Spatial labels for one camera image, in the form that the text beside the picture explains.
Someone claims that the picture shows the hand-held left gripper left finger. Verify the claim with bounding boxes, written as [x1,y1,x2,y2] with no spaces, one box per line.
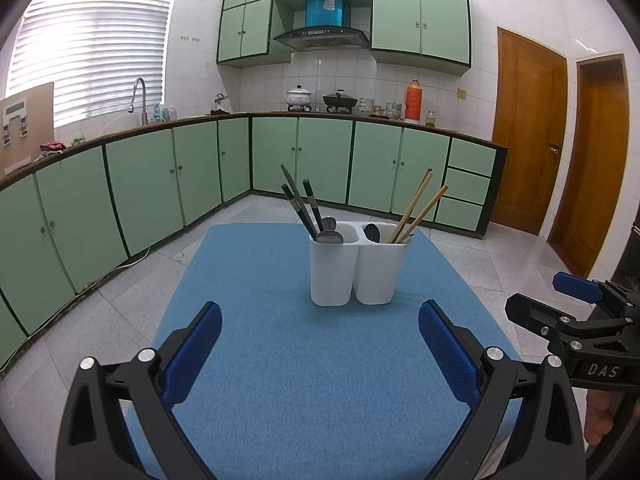
[56,301,223,480]

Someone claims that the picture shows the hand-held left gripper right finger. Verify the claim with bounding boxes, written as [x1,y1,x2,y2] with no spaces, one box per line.
[418,300,587,480]

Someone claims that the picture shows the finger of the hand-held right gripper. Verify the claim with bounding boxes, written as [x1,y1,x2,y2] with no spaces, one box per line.
[552,271,640,321]
[505,292,626,358]

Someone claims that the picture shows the white two-compartment utensil holder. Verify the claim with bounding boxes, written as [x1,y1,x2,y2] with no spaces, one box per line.
[309,221,412,307]

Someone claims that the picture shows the wooden chopstick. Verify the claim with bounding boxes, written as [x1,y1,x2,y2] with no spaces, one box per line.
[398,184,450,244]
[389,168,435,244]

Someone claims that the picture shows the dark blue chopstick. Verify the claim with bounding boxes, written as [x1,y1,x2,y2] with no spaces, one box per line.
[280,183,319,242]
[302,179,327,233]

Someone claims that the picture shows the grey chopstick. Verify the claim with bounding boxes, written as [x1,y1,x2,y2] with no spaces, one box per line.
[280,163,323,233]

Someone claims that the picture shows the person's right hand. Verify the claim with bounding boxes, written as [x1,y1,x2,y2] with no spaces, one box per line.
[584,388,618,447]

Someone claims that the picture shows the wooden door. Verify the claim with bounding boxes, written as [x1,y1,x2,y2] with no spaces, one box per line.
[546,54,630,278]
[491,27,569,237]

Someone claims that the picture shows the blue tablecloth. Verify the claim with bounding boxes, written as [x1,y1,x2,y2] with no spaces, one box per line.
[122,223,523,480]

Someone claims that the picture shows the green lower cabinets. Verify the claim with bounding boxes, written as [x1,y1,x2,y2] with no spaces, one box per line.
[0,114,508,376]

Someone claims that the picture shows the green cabinets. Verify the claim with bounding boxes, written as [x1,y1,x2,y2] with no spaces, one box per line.
[0,114,508,376]
[216,0,293,67]
[370,0,473,78]

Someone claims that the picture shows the orange thermos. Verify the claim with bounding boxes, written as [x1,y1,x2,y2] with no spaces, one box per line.
[404,79,422,123]

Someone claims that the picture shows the metal kitchen faucet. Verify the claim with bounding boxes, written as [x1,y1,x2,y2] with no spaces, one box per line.
[129,77,150,126]

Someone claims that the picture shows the cardboard board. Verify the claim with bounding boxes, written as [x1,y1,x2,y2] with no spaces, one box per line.
[0,81,55,175]

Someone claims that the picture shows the black wok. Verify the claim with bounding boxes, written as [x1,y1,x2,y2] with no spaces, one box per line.
[322,89,360,112]

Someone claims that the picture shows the white cooking pot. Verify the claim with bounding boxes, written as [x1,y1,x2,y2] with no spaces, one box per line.
[286,85,314,111]

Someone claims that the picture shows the green upper cabinets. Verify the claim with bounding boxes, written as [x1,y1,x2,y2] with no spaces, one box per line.
[370,0,473,78]
[216,0,293,67]

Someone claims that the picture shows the white window blinds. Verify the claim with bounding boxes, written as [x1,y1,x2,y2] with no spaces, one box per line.
[5,0,180,128]

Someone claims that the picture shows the range hood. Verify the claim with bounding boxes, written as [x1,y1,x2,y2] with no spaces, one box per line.
[273,26,371,52]

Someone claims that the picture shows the blue box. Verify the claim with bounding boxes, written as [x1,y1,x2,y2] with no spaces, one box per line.
[306,0,347,28]

